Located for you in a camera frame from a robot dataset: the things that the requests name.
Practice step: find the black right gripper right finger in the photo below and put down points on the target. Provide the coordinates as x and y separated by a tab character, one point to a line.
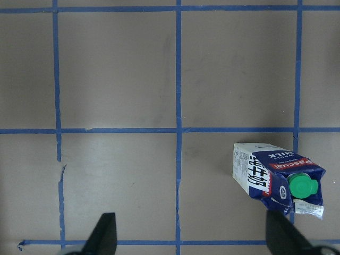
283	238

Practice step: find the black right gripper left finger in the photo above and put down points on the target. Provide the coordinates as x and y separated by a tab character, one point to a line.
103	239

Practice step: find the blue white milk carton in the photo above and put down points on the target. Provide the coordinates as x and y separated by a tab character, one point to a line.
281	179

